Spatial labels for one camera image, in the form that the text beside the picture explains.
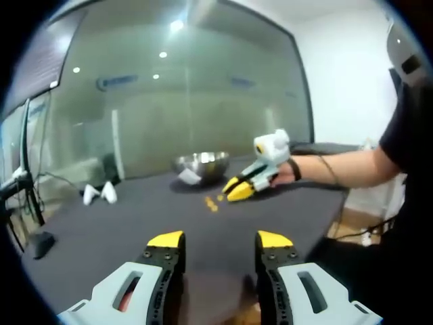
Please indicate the orange QQ candies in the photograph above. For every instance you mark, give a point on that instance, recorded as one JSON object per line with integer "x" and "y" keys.
{"x": 212, "y": 204}

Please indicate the stainless steel bowl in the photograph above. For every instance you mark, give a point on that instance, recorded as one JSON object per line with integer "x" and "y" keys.
{"x": 203, "y": 166}

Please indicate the white label on bowl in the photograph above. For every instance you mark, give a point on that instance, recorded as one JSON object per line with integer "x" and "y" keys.
{"x": 188, "y": 176}

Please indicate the person's right hand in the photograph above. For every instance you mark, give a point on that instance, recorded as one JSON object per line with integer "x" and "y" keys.
{"x": 284, "y": 174}

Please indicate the black wristband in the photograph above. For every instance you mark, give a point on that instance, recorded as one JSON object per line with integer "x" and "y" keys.
{"x": 296, "y": 169}

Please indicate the dark grey table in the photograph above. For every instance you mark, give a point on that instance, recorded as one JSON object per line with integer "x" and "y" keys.
{"x": 135, "y": 230}

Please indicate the white power strip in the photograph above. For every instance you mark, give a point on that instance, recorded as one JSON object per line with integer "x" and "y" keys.
{"x": 367, "y": 235}

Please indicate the black tripod stand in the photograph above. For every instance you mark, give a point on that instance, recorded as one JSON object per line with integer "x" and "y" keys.
{"x": 28, "y": 189}

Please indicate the grey worn head device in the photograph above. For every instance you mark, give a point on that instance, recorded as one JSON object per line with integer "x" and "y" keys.
{"x": 406, "y": 54}

